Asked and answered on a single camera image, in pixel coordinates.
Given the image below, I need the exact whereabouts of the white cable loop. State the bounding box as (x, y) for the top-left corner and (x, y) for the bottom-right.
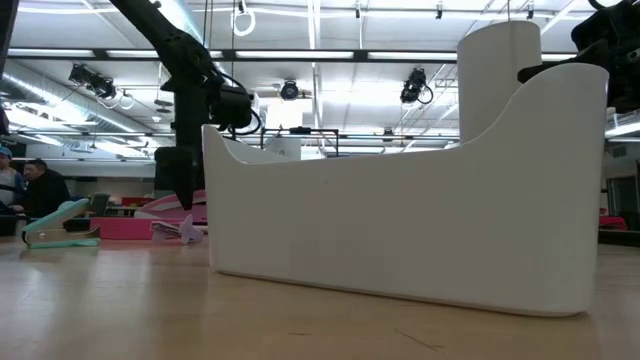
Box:
(230, 8), (257, 38)

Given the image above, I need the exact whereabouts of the black station frame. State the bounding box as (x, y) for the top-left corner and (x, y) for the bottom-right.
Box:
(259, 126), (340, 158)

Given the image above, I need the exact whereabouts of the black monitor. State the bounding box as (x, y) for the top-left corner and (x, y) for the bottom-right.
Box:
(153, 145), (204, 192)

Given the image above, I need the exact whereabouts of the white plastic bin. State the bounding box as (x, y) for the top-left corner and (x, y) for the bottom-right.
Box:
(202, 62), (610, 318)

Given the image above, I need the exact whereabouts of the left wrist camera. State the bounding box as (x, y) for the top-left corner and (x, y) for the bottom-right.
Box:
(209, 83), (254, 132)

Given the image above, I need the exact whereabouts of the silver ventilation duct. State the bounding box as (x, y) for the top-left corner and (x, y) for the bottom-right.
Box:
(0, 59), (151, 135)

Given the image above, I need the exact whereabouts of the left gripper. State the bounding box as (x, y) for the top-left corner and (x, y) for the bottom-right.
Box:
(172, 84), (214, 211)

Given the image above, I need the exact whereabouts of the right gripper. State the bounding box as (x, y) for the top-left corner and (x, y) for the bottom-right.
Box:
(517, 0), (640, 114)

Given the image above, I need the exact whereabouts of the person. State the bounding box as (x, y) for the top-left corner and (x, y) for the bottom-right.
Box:
(22, 158), (72, 218)
(0, 145), (24, 214)

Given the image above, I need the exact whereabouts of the pink box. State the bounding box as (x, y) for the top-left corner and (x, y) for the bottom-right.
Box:
(133, 189), (208, 225)

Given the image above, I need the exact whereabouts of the black studio spotlight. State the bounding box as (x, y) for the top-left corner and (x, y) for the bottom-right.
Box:
(68, 63), (96, 87)
(88, 73), (118, 100)
(279, 78), (300, 102)
(399, 67), (434, 105)

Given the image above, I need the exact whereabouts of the lavender staple remover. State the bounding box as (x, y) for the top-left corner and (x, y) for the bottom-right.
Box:
(149, 213), (206, 246)

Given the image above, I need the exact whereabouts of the teal staple remover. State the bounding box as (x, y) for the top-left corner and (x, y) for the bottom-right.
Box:
(20, 198), (101, 250)

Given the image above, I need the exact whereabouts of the grey waste bin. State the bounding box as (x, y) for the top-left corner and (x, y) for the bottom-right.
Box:
(88, 193), (114, 218)

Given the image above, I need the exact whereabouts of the black overhead light beam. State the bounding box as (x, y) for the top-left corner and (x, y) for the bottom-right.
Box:
(0, 47), (640, 63)

